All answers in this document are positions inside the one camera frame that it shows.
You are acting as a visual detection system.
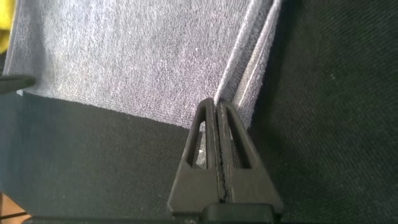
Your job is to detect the grey terry towel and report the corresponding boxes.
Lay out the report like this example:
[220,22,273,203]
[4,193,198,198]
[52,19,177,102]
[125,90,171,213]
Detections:
[2,0,283,170]

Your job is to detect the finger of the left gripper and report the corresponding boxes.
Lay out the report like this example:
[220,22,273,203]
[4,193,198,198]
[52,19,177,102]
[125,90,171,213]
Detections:
[0,75,37,95]

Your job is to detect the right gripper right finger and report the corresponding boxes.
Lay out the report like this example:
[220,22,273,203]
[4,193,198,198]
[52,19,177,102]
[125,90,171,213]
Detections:
[216,99,284,215]

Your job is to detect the yellow microfiber towel black trim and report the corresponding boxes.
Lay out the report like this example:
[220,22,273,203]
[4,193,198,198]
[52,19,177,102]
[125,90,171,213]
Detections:
[0,0,16,55]

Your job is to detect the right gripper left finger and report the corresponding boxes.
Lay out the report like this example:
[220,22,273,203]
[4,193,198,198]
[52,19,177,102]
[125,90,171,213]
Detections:
[167,97,225,216]

